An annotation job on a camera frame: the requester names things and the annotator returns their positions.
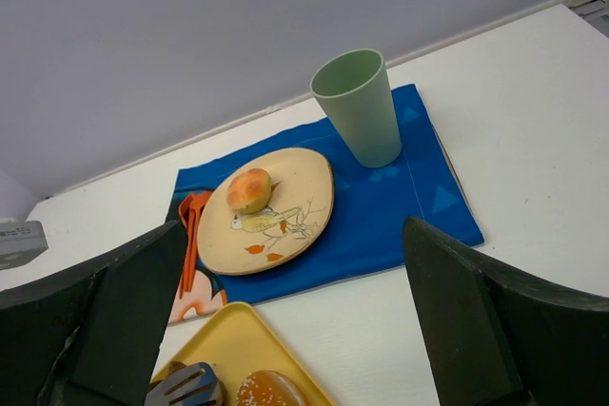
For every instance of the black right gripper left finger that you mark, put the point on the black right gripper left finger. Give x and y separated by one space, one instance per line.
90 334

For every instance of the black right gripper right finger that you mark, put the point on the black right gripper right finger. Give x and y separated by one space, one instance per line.
496 335

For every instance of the silver metal tongs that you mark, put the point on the silver metal tongs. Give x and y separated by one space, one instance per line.
196 384

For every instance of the small golden bread roll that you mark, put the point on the small golden bread roll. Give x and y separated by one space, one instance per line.
249 192

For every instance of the brown chocolate croissant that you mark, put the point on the brown chocolate croissant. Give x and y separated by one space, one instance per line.
173 367

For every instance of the grey box device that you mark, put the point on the grey box device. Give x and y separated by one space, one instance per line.
21 242

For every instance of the yellow plastic tray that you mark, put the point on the yellow plastic tray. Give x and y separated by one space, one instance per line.
236 341

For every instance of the orange plastic spoon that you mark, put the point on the orange plastic spoon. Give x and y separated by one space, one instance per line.
197 225

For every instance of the orange plastic fork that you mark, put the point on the orange plastic fork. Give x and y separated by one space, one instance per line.
182 210

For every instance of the blue printed cloth placemat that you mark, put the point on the blue printed cloth placemat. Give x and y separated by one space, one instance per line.
364 233

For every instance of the beige bird pattern plate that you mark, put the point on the beige bird pattern plate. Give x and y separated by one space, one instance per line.
296 215

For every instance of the orange glazed sesame bun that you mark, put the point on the orange glazed sesame bun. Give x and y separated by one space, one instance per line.
270 388

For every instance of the green plastic cup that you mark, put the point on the green plastic cup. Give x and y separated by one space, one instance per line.
354 92

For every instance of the grey metal rail fixture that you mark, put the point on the grey metal rail fixture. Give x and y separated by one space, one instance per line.
593 12

